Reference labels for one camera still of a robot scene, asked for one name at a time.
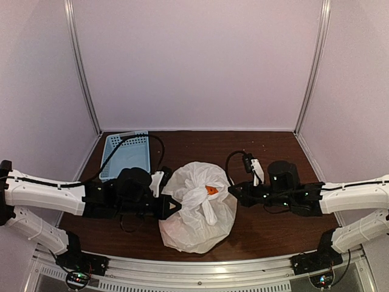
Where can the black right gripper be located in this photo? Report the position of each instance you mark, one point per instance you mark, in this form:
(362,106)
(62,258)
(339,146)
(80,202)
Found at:
(245,198)

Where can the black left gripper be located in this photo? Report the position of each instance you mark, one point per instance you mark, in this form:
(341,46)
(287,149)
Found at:
(166,212)

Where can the white plastic bag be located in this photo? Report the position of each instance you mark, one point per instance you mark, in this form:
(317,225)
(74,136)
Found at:
(204,220)

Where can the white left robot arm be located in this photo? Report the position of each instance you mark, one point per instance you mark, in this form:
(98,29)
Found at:
(19,191)

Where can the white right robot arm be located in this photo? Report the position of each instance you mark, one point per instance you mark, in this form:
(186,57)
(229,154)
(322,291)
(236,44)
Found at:
(371,194)

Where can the orange fruit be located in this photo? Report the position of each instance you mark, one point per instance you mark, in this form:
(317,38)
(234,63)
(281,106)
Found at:
(211,190)

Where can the light blue plastic basket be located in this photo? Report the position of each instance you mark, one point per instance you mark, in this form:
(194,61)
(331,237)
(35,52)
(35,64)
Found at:
(134,152)

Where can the left circuit board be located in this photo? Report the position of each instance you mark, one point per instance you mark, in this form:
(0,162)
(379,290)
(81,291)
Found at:
(76,280)

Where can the circuit board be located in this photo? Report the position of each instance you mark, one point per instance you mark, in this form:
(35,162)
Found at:
(322,280)
(76,280)

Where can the right circuit board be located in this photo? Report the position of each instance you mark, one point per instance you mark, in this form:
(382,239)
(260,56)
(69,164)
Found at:
(322,280)

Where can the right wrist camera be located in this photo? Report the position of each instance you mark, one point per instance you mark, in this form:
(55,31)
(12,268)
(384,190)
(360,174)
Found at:
(253,166)

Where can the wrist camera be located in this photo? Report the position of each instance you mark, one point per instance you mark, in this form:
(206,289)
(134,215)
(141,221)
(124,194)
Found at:
(159,181)
(253,166)

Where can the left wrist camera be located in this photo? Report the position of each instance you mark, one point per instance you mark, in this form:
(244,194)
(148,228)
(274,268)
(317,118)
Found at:
(159,181)

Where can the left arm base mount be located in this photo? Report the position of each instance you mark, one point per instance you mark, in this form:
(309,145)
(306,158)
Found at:
(75,258)

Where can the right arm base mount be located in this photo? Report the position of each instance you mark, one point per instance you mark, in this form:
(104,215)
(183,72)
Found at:
(323,258)

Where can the aluminium front rail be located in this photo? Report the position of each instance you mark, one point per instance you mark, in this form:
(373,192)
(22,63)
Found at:
(271,274)

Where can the right aluminium corner post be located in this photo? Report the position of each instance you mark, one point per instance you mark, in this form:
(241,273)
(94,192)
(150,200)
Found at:
(322,33)

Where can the aluminium corner post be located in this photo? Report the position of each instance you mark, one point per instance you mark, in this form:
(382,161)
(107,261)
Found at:
(322,33)
(79,64)

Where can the left aluminium corner post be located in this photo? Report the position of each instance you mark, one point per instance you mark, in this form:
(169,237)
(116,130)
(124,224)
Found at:
(79,64)

